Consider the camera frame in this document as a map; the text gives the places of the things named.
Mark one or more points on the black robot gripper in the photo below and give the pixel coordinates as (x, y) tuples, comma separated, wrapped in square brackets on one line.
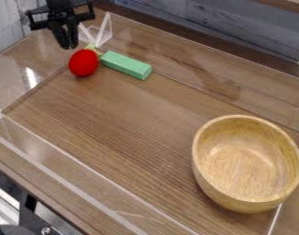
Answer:
[(61, 13)]

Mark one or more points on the red toy strawberry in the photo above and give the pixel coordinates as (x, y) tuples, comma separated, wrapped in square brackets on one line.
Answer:
[(83, 62)]

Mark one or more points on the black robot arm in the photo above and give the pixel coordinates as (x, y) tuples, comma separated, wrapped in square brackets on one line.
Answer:
[(81, 9)]

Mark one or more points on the green rectangular block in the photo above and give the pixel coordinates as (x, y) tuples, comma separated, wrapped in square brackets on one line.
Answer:
[(126, 65)]

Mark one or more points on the wooden bowl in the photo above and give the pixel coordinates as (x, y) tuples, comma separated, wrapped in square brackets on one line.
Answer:
[(245, 163)]

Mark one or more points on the clear acrylic corner bracket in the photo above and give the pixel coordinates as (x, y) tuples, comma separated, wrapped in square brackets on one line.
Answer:
[(97, 35)]

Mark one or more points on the clear acrylic tray wall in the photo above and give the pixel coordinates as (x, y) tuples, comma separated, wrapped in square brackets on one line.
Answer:
[(99, 145)]

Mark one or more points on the black table leg bracket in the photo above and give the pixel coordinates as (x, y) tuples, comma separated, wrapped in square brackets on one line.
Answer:
[(41, 220)]

